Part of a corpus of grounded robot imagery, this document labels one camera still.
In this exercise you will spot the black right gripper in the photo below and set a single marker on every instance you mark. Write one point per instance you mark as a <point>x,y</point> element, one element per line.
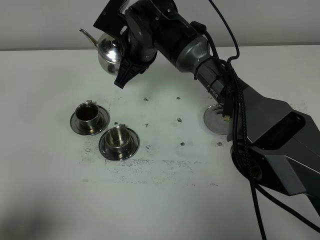
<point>147,27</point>

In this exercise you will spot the black and grey right robot arm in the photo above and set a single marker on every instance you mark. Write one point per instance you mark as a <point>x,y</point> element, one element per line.
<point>273,145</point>

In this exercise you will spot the far stainless steel saucer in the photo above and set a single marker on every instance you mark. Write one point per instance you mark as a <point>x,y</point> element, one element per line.
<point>86,130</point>

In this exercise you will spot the far stainless steel teacup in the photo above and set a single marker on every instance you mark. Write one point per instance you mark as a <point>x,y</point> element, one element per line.
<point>88,113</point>

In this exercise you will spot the stainless steel teacup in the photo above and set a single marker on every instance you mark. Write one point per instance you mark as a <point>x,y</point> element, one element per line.
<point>117,138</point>
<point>88,113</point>

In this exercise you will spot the near stainless steel teacup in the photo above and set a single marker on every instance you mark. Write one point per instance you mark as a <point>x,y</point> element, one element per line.
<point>117,138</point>

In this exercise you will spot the near stainless steel saucer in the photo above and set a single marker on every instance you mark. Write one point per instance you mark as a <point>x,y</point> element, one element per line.
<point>120,156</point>

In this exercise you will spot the stainless steel teapot saucer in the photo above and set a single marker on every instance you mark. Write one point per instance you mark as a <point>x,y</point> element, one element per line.
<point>214,121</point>

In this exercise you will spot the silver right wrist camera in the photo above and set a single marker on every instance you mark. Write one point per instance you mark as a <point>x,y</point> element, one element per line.
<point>123,5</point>

